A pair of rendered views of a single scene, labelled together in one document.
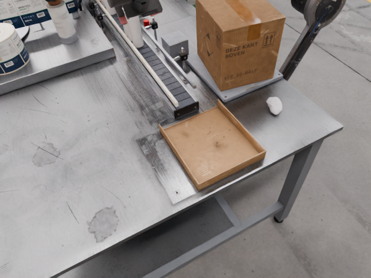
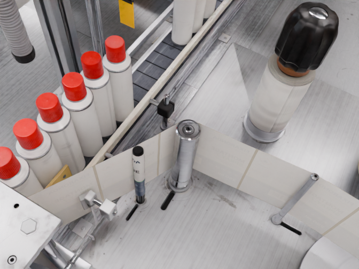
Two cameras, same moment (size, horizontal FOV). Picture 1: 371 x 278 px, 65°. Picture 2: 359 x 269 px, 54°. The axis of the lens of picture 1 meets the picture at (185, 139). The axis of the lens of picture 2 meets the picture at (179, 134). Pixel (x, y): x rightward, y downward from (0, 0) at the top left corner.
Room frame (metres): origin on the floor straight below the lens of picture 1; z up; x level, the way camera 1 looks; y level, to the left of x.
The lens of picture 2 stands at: (1.83, 0.75, 1.51)
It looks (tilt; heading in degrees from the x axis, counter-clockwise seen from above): 57 degrees down; 227
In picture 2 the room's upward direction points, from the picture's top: 8 degrees clockwise
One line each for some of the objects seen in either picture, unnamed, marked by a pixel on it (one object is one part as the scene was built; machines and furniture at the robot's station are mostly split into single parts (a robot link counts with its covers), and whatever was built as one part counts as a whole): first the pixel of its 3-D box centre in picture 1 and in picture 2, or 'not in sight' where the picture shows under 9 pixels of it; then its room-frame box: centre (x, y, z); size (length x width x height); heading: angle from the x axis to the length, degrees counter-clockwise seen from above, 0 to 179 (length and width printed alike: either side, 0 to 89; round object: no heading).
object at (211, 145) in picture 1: (209, 140); not in sight; (0.66, -0.09, 0.85); 0.30 x 0.26 x 0.04; 24
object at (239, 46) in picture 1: (234, 37); not in sight; (1.08, -0.24, 0.99); 0.30 x 0.24 x 0.27; 13
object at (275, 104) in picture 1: (274, 105); not in sight; (0.80, -0.36, 0.85); 0.08 x 0.07 x 0.04; 149
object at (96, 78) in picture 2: not in sight; (98, 97); (1.68, 0.36, 0.98); 0.05 x 0.05 x 0.20
